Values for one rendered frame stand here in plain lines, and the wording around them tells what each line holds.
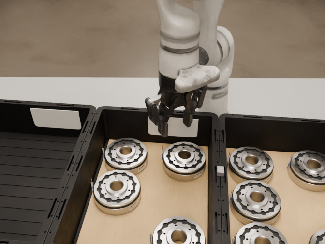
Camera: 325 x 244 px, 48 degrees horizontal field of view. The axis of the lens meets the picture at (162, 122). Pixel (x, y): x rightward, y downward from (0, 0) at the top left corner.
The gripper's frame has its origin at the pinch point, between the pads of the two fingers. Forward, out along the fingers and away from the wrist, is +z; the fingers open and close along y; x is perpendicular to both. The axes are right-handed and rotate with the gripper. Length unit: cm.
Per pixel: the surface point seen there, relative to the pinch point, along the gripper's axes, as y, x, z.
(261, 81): -61, -30, 28
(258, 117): -21.6, 4.0, 4.7
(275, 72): -165, -102, 98
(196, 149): -7.0, -0.7, 11.7
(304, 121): -29.7, 11.0, 4.3
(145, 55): -94, -177, 99
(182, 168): -0.4, 3.0, 11.4
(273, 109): -52, -15, 27
